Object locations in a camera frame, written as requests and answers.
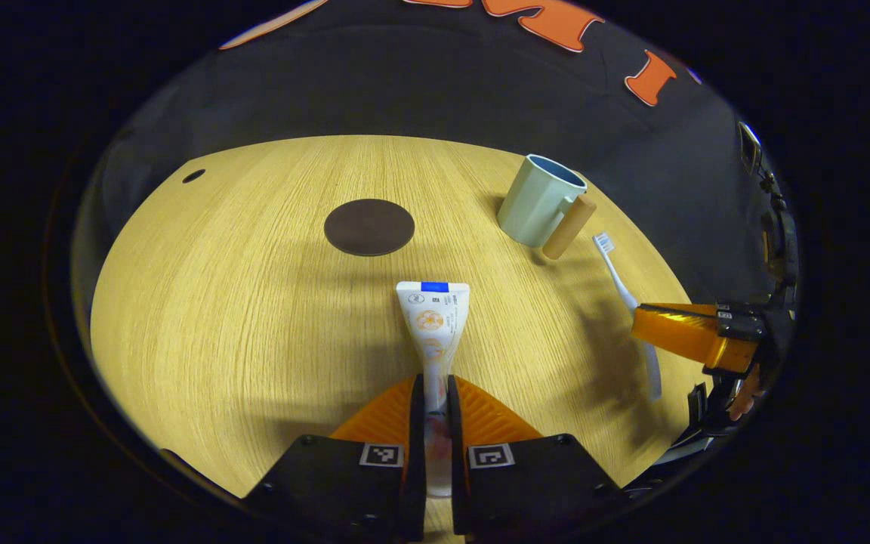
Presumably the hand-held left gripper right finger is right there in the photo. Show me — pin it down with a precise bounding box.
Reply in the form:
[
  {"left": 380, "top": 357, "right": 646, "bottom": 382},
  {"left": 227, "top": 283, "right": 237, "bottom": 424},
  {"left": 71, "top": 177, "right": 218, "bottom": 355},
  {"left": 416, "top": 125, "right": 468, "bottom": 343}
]
[{"left": 446, "top": 374, "right": 629, "bottom": 543}]

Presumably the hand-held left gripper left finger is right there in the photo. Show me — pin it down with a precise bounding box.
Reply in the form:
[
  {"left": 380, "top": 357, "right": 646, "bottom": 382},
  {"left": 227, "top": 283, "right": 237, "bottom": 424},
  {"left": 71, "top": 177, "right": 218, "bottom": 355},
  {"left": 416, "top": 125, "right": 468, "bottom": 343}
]
[{"left": 242, "top": 374, "right": 427, "bottom": 543}]

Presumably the white toothbrush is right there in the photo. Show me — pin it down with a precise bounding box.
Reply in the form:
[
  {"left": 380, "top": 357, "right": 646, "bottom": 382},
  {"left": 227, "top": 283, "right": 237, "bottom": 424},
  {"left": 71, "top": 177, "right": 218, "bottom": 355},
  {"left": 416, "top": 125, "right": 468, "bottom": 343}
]
[{"left": 593, "top": 232, "right": 663, "bottom": 400}]

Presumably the white toothpaste tube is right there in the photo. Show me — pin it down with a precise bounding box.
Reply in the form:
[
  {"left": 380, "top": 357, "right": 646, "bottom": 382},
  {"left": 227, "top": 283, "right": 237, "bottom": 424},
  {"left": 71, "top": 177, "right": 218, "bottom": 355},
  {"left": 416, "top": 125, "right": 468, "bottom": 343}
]
[{"left": 396, "top": 281, "right": 471, "bottom": 498}]

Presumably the pale green cup wooden handle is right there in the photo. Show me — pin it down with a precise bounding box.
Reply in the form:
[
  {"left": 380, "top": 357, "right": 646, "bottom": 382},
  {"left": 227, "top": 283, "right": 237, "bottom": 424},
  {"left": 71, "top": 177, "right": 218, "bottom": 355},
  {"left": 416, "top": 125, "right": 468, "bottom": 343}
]
[{"left": 497, "top": 154, "right": 598, "bottom": 261}]

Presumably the dark brown round coaster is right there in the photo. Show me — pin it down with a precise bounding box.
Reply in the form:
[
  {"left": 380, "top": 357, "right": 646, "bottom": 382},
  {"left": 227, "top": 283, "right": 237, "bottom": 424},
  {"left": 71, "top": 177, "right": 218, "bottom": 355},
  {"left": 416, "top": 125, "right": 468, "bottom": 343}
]
[{"left": 324, "top": 198, "right": 415, "bottom": 258}]

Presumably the black backdrop cloth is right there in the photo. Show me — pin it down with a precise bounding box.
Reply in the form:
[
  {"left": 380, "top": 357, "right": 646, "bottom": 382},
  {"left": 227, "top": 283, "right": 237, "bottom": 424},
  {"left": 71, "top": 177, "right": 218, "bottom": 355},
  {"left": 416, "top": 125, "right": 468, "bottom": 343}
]
[{"left": 72, "top": 0, "right": 792, "bottom": 318}]

